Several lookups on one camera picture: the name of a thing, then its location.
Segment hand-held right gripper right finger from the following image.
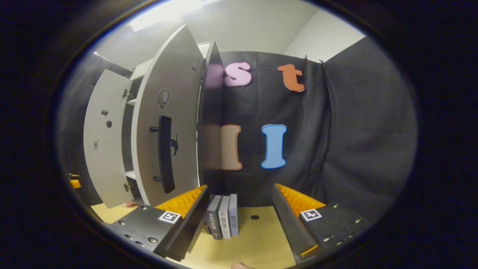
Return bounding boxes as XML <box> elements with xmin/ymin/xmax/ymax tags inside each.
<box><xmin>271</xmin><ymin>183</ymin><xmax>374</xmax><ymax>266</ymax></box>

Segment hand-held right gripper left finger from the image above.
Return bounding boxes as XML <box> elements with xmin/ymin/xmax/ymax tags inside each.
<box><xmin>108</xmin><ymin>185</ymin><xmax>210</xmax><ymax>262</ymax></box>

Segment white shoe cabinet door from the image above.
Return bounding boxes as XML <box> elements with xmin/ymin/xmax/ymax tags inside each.
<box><xmin>83</xmin><ymin>69</ymin><xmax>135</xmax><ymax>209</ymax></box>
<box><xmin>131</xmin><ymin>25</ymin><xmax>206</xmax><ymax>207</ymax></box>

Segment white shoe cabinet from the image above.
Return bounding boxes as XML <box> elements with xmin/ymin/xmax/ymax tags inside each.
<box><xmin>121</xmin><ymin>40</ymin><xmax>224</xmax><ymax>200</ymax></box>

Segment blue-grey book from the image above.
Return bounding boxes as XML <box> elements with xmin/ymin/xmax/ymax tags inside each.
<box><xmin>228</xmin><ymin>193</ymin><xmax>239</xmax><ymax>236</ymax></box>

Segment black door handle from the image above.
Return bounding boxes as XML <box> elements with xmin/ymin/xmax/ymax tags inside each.
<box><xmin>149</xmin><ymin>115</ymin><xmax>176</xmax><ymax>194</ymax></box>

